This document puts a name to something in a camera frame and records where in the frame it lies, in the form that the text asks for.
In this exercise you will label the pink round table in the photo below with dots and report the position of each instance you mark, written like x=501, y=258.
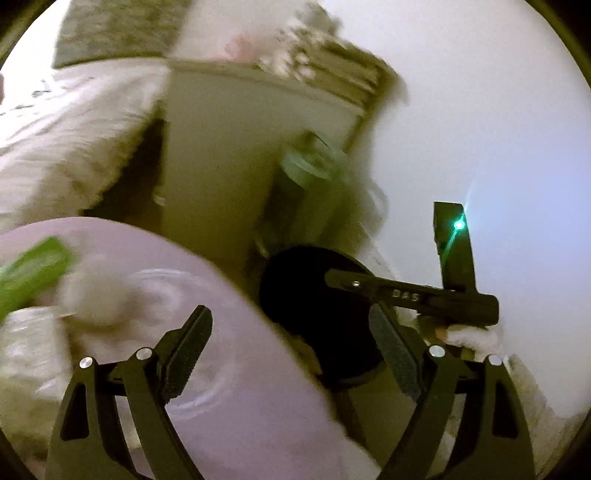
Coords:
x=258, y=369

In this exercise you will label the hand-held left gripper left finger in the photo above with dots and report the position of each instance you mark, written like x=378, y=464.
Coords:
x=184, y=355

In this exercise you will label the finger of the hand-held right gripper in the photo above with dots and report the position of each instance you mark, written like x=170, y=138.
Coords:
x=351, y=281

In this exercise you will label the round metal cabinet knob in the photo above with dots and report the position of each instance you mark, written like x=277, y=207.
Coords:
x=160, y=201

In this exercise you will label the clear plastic wrapper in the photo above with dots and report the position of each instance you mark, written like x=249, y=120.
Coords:
x=32, y=350

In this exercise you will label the person's right hand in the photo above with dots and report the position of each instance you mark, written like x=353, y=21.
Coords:
x=471, y=339

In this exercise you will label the white bedside cabinet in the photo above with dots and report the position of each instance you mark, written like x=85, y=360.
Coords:
x=221, y=138

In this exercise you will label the black round trash bin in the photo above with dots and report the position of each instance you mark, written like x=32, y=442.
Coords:
x=300, y=314

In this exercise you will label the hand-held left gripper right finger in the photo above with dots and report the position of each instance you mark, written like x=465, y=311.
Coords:
x=397, y=350

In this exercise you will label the stack of books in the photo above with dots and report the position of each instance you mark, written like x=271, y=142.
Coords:
x=337, y=64

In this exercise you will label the person's right forearm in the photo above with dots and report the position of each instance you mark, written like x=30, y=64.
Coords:
x=540, y=415

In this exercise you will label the white crumpled tissue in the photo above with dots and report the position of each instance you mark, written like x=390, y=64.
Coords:
x=97, y=295

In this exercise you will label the green snack packet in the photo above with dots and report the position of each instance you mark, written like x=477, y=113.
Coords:
x=32, y=272

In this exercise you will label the grey patterned cloth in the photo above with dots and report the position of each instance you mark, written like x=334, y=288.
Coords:
x=120, y=32

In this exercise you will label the pink cloth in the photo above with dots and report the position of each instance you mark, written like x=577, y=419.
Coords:
x=247, y=46

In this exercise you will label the beige bed blanket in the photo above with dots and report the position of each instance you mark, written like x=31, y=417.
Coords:
x=69, y=138

